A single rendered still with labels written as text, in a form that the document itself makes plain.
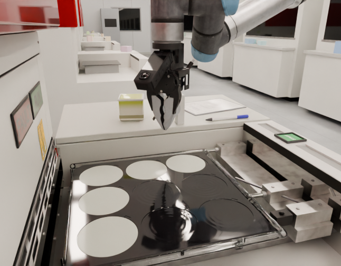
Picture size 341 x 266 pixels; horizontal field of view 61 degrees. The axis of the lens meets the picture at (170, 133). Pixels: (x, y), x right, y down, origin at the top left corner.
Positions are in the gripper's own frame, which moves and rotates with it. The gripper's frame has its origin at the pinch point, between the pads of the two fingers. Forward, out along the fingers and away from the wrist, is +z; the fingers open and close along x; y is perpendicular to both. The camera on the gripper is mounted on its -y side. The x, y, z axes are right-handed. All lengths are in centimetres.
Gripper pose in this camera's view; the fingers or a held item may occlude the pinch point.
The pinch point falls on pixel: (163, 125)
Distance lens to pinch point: 72.9
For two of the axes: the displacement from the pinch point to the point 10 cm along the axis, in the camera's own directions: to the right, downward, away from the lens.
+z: 0.0, 9.4, 3.5
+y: 4.9, -3.0, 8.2
